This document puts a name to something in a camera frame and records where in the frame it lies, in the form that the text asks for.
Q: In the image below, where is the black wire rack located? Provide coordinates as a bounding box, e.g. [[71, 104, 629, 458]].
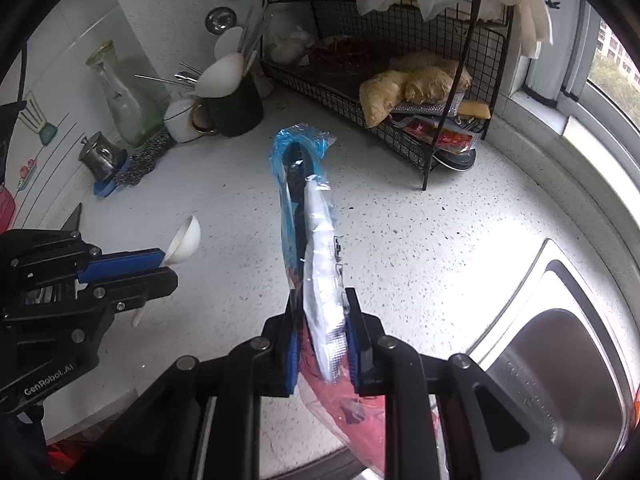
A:
[[259, 0, 516, 191]]

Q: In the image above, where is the pink blue plastic package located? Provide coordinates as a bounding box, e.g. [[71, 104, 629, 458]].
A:
[[270, 124, 385, 474]]

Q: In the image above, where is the blue teapot tray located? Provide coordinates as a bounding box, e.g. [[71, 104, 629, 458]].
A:
[[93, 155, 131, 198]]

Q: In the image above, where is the stainless steel sink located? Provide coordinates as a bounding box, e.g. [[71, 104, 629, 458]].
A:
[[469, 240, 634, 479]]

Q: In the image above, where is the dark green utensil mug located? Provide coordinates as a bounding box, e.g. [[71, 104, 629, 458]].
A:
[[190, 75, 264, 138]]

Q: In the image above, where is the white rice paddle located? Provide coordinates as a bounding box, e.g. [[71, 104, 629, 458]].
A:
[[195, 52, 244, 99]]

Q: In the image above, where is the steel teapot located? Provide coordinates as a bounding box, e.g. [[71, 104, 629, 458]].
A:
[[78, 131, 127, 182]]

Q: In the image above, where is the ginger root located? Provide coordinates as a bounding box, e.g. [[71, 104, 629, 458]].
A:
[[359, 51, 460, 128]]

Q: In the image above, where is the white plastic spoon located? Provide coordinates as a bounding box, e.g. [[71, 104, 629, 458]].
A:
[[130, 214, 202, 328]]

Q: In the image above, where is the glass carafe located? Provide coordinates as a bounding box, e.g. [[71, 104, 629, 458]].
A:
[[86, 40, 164, 148]]

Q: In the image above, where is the dark steel wool scrubber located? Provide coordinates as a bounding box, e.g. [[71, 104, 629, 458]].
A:
[[115, 127, 176, 186]]

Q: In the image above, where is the white lidded sugar pot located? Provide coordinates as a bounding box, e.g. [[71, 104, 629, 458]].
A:
[[164, 98, 202, 143]]

